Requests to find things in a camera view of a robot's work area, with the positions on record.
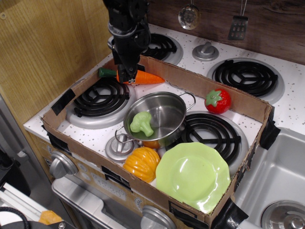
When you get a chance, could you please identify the orange toy pumpkin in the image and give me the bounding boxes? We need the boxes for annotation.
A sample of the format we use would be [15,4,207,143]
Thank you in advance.
[123,147,161,183]

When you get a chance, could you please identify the orange object bottom left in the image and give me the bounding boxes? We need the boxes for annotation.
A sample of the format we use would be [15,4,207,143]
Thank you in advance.
[38,210,62,225]

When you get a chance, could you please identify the right silver oven knob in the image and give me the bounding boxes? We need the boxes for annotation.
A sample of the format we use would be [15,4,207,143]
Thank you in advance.
[140,205,176,229]

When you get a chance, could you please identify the left silver oven knob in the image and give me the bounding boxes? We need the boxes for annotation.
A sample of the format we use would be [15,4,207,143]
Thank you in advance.
[50,151,78,179]

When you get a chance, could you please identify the silver toy sink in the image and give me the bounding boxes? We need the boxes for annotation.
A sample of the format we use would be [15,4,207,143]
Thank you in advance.
[234,128,305,229]

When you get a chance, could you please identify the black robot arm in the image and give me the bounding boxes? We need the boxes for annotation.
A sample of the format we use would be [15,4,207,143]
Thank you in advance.
[103,0,151,83]

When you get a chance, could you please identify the silver sink drain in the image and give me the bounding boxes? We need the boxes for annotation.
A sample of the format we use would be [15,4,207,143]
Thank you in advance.
[260,200,305,229]

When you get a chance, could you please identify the red toy tomato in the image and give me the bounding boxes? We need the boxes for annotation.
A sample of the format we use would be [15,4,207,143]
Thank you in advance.
[204,89,232,114]

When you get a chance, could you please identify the hanging steel spatula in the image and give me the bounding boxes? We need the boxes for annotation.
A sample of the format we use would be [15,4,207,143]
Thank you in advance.
[228,0,249,41]

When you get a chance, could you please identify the silver stovetop knob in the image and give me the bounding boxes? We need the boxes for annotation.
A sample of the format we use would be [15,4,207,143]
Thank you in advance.
[105,134,139,163]
[192,42,219,62]

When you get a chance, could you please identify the small steel pot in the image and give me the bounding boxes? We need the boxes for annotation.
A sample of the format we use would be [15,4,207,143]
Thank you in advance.
[120,92,196,148]

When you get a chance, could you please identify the silver back stovetop knob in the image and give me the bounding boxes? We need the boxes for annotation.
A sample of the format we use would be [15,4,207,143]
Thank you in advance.
[192,42,219,62]

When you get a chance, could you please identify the silver oven knob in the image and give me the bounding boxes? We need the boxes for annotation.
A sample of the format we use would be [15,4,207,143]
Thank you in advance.
[140,205,176,229]
[50,151,78,179]

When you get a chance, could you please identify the front left black burner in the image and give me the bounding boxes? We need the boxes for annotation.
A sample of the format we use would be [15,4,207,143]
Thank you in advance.
[66,78,137,129]

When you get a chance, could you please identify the orange toy carrot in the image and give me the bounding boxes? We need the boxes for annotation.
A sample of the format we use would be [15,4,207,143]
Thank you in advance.
[98,67,166,85]

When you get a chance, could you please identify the hanging steel slotted spoon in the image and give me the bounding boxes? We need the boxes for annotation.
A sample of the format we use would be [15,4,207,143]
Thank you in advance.
[178,0,201,30]

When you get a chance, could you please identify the brown cardboard fence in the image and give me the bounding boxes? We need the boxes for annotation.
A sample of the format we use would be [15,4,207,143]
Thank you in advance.
[42,56,277,229]

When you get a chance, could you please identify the green plastic plate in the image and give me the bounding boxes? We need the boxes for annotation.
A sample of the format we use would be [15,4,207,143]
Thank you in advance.
[156,142,231,214]

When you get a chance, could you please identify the silver oven door handle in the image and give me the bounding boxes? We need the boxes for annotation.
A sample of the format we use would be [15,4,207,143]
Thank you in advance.
[52,177,138,229]

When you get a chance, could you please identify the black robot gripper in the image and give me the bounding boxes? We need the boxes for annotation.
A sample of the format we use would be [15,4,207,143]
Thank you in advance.
[108,22,151,84]

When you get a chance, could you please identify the green toy broccoli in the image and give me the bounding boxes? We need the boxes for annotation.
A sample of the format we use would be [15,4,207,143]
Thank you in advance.
[130,111,154,137]

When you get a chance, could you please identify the black braided cable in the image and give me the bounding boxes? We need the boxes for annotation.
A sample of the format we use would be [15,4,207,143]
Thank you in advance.
[0,206,31,229]

